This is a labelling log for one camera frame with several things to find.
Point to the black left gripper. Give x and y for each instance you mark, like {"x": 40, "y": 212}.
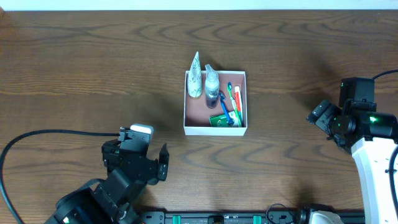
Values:
{"x": 144, "y": 166}

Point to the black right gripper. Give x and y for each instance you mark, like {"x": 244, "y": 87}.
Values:
{"x": 321, "y": 115}

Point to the white box with red interior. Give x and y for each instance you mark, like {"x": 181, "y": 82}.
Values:
{"x": 196, "y": 119}

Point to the green and white soap packet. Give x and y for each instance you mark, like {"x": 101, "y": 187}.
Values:
{"x": 221, "y": 121}

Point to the blue disposable razor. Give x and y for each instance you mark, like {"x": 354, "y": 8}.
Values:
{"x": 225, "y": 110}

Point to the white leaf-print lotion tube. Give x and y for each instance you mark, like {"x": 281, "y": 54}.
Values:
{"x": 194, "y": 82}

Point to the clear pump spray bottle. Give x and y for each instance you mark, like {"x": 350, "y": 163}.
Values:
{"x": 212, "y": 87}

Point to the red green Colgate toothpaste tube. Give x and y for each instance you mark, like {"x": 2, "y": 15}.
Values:
{"x": 239, "y": 107}

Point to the green and white toothbrush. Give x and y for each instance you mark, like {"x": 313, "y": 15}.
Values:
{"x": 229, "y": 89}

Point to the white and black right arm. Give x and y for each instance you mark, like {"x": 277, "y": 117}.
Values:
{"x": 371, "y": 139}

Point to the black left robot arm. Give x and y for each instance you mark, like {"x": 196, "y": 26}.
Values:
{"x": 111, "y": 200}

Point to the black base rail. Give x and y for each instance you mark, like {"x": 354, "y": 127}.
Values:
{"x": 273, "y": 216}

